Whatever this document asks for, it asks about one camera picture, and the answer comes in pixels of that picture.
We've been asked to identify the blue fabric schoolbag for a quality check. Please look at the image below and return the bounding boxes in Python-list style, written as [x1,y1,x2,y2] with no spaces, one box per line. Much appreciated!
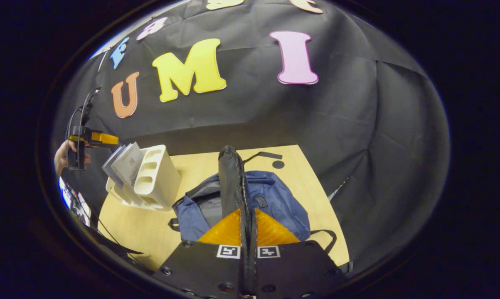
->
[169,145,337,255]

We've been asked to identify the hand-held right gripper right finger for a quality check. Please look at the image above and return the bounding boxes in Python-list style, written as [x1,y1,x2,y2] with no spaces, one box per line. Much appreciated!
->
[250,209,350,299]

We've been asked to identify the computer monitor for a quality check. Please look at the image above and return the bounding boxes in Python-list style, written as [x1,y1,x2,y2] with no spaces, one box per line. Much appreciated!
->
[59,176,92,227]

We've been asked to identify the white paperback book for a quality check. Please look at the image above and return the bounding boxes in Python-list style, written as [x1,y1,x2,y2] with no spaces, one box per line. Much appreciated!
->
[102,145,126,187]
[111,142,145,189]

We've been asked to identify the white plastic bookshelf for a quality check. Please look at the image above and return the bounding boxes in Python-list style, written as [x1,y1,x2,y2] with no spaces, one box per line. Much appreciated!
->
[106,145,182,212]

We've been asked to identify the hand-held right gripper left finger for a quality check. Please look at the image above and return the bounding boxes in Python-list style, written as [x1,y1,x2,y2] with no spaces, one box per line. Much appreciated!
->
[152,209,249,299]

